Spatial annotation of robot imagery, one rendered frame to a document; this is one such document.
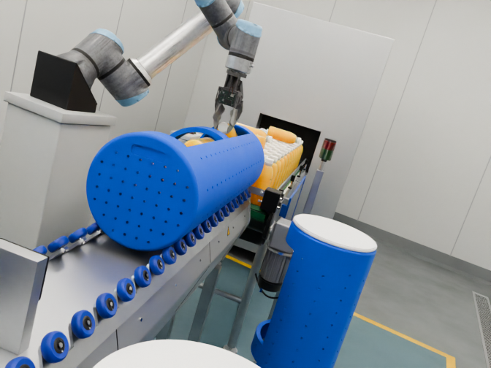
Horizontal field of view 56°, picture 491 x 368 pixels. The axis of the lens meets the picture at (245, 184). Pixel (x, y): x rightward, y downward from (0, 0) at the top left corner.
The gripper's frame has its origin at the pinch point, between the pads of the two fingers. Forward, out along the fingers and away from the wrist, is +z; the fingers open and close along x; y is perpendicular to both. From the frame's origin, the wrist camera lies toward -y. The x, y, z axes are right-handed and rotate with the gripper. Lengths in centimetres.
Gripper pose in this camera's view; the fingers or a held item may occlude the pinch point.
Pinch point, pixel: (223, 128)
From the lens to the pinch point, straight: 165.7
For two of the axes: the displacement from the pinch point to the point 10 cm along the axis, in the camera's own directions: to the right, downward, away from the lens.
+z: -2.8, 9.4, 2.1
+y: -2.1, 1.5, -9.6
